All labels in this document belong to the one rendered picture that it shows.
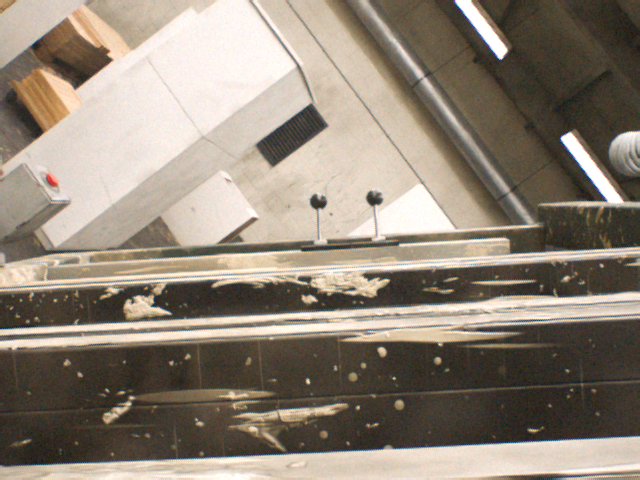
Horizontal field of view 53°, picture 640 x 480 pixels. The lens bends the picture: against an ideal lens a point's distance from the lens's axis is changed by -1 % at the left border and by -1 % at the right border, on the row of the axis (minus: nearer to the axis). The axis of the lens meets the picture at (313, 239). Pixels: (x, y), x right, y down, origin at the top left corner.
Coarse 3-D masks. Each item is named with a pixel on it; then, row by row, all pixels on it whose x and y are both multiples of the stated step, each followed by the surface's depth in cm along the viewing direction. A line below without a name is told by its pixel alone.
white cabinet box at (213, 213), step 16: (224, 176) 623; (192, 192) 617; (208, 192) 615; (224, 192) 614; (240, 192) 656; (176, 208) 618; (192, 208) 616; (208, 208) 615; (224, 208) 614; (240, 208) 612; (176, 224) 618; (192, 224) 616; (208, 224) 615; (224, 224) 613; (240, 224) 612; (192, 240) 616; (208, 240) 615; (224, 240) 636
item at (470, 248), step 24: (504, 240) 129; (72, 264) 136; (96, 264) 132; (120, 264) 132; (144, 264) 132; (168, 264) 131; (192, 264) 131; (216, 264) 131; (240, 264) 131; (264, 264) 131; (288, 264) 131; (312, 264) 130; (336, 264) 130
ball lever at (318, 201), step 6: (312, 198) 136; (318, 198) 135; (324, 198) 136; (312, 204) 136; (318, 204) 135; (324, 204) 136; (318, 210) 136; (318, 216) 135; (318, 222) 134; (318, 228) 134; (318, 234) 133; (318, 240) 132; (324, 240) 132
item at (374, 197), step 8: (368, 192) 136; (376, 192) 135; (368, 200) 136; (376, 200) 135; (376, 208) 135; (376, 216) 134; (376, 224) 133; (376, 232) 133; (376, 240) 131; (384, 240) 131
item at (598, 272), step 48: (0, 288) 67; (48, 288) 63; (96, 288) 63; (144, 288) 63; (192, 288) 63; (240, 288) 62; (288, 288) 62; (336, 288) 62; (384, 288) 62; (432, 288) 62; (480, 288) 62; (528, 288) 61; (576, 288) 61; (624, 288) 61
